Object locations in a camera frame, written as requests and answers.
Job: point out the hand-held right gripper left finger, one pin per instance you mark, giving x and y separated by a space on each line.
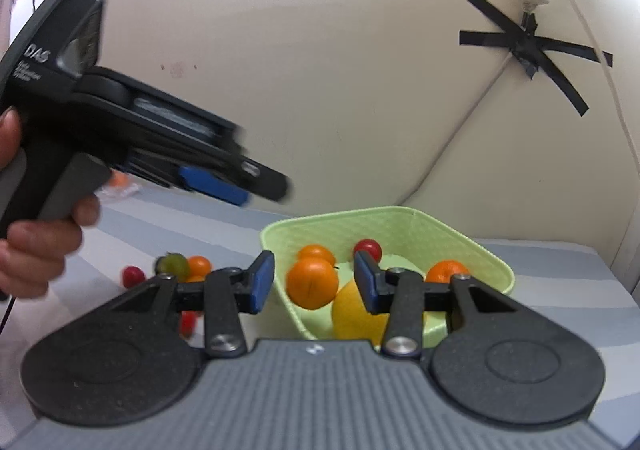
261 282

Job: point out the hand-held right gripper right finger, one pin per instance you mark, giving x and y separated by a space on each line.
366 282

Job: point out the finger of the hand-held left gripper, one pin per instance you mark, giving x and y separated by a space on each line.
210 183
270 184

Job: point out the large orange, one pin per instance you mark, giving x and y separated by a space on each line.
312 284

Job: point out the small orange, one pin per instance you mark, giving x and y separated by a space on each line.
444 272
194 278
200 266
316 252

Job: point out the red cherry tomato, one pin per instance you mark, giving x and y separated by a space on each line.
369 247
133 276
188 324

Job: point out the light green plastic basket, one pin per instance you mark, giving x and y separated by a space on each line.
440 240

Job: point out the green tomato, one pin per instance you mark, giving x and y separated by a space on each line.
172 265

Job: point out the person's left hand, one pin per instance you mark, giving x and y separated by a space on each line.
40 250

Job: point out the yellow lemon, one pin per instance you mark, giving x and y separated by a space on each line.
352 315

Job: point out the orange inside plastic bag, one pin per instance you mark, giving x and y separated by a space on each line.
118 178

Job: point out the clear plastic bag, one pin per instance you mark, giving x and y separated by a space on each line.
127 192

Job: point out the striped bedsheet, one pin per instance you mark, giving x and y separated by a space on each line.
550 270

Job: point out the black tape cross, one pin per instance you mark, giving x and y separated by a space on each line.
530 47

